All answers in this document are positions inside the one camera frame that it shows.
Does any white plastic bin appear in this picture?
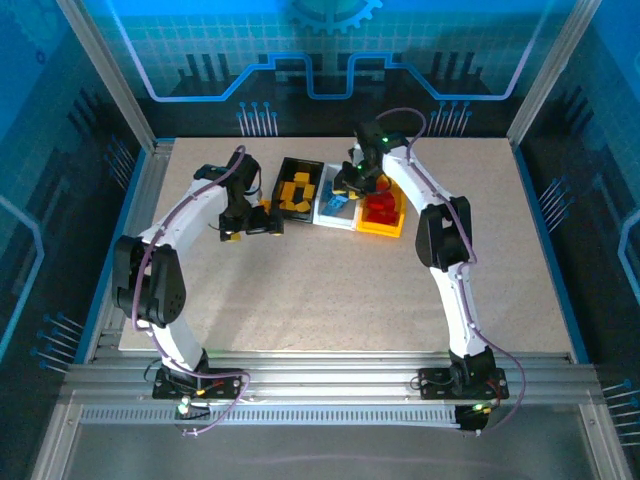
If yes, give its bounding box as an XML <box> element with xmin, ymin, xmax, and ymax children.
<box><xmin>312</xmin><ymin>161</ymin><xmax>362</xmax><ymax>232</ymax></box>

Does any yellow plastic bin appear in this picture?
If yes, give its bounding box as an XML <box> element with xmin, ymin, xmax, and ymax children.
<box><xmin>354</xmin><ymin>173</ymin><xmax>408</xmax><ymax>239</ymax></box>

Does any black plastic bin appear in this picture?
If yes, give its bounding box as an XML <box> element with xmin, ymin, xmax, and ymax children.
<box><xmin>268</xmin><ymin>156</ymin><xmax>325</xmax><ymax>225</ymax></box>

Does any blue table edge strip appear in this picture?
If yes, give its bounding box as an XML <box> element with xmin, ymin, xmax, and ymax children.
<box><xmin>513</xmin><ymin>143</ymin><xmax>592</xmax><ymax>365</ymax></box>
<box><xmin>73</xmin><ymin>147</ymin><xmax>149</xmax><ymax>364</ymax></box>

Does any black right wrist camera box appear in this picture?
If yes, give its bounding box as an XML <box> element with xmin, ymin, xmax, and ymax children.
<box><xmin>352</xmin><ymin>119</ymin><xmax>382</xmax><ymax>151</ymax></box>

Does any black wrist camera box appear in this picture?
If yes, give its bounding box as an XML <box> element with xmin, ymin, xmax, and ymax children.
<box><xmin>352</xmin><ymin>119</ymin><xmax>382</xmax><ymax>151</ymax></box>
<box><xmin>227</xmin><ymin>152</ymin><xmax>262</xmax><ymax>194</ymax></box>

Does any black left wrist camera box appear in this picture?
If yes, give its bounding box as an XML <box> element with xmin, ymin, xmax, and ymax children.
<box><xmin>227</xmin><ymin>152</ymin><xmax>262</xmax><ymax>194</ymax></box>

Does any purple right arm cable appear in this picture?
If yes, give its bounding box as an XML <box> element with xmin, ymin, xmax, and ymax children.
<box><xmin>374</xmin><ymin>106</ymin><xmax>527</xmax><ymax>437</ymax></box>

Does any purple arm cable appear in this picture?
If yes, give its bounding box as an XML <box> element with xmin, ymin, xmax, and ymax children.
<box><xmin>374</xmin><ymin>106</ymin><xmax>527</xmax><ymax>437</ymax></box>
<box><xmin>130</xmin><ymin>145</ymin><xmax>251</xmax><ymax>437</ymax></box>

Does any aluminium side rail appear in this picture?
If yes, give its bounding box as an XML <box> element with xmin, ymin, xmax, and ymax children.
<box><xmin>92</xmin><ymin>140</ymin><xmax>175</xmax><ymax>364</ymax></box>

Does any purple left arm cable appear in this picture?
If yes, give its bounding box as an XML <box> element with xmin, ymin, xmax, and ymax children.
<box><xmin>130</xmin><ymin>145</ymin><xmax>251</xmax><ymax>437</ymax></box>

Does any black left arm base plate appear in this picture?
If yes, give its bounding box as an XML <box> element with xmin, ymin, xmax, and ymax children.
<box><xmin>152</xmin><ymin>367</ymin><xmax>244</xmax><ymax>401</ymax></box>

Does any aluminium cross rail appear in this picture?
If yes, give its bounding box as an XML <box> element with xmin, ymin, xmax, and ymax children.
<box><xmin>59</xmin><ymin>349</ymin><xmax>604</xmax><ymax>406</ymax></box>

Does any aluminium frame post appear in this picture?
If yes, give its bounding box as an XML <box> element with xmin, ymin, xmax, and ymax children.
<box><xmin>54</xmin><ymin>0</ymin><xmax>160</xmax><ymax>151</ymax></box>
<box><xmin>505</xmin><ymin>0</ymin><xmax>604</xmax><ymax>146</ymax></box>

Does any slotted grey cable duct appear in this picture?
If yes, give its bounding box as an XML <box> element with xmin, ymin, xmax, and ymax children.
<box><xmin>79</xmin><ymin>405</ymin><xmax>461</xmax><ymax>426</ymax></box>

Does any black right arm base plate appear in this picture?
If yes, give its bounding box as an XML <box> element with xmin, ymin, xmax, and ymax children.
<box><xmin>418</xmin><ymin>367</ymin><xmax>510</xmax><ymax>401</ymax></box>

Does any aluminium lower frame rail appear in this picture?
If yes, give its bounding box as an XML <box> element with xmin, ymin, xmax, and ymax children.
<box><xmin>579</xmin><ymin>399</ymin><xmax>635</xmax><ymax>480</ymax></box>
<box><xmin>29</xmin><ymin>399</ymin><xmax>84</xmax><ymax>480</ymax></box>

